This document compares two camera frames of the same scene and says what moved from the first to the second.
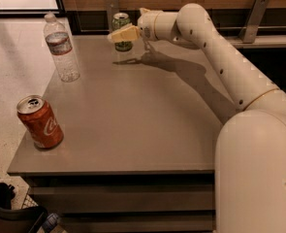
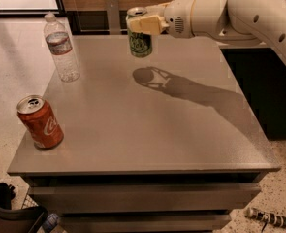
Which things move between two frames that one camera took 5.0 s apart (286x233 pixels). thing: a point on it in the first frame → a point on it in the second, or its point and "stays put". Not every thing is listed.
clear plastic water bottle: [61, 49] stays put
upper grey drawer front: [122, 199] stays put
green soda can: [119, 20] → [141, 43]
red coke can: [40, 121] stays put
